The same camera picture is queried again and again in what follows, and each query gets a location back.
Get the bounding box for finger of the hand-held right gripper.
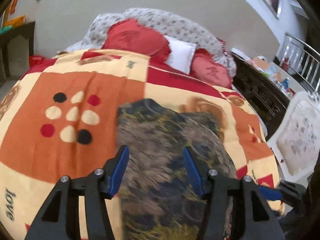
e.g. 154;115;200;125
257;181;307;212

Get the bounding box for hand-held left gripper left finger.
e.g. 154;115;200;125
25;145;130;240

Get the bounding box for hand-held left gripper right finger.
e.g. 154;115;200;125
182;147;285;240

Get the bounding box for dark floral patterned shirt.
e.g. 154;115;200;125
116;98;238;240

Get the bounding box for white floral upholstered chair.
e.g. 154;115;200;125
266;91;320;183

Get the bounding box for carved dark wooden cabinet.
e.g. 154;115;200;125
230;51;290;138

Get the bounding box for red heart pillow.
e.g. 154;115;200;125
102;19;172;62
190;49;234;89

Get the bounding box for orange red patchwork blanket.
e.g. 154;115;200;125
0;49;285;240

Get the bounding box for white pillow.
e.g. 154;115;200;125
164;35;197;75

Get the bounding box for clear plastic bag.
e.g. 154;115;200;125
267;65;283;80

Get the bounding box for white paper sheet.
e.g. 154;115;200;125
231;47;250;60

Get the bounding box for orange cardboard box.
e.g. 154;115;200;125
250;56;268;69

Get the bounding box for red ruffled bow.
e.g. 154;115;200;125
217;38;229;55

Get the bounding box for metal railing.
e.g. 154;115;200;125
280;32;320;93

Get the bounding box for red object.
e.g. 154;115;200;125
29;55;49;68

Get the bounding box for floral upholstered bed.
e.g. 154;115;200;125
65;7;268;140

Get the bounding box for dark wooden side table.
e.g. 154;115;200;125
0;21;36;85

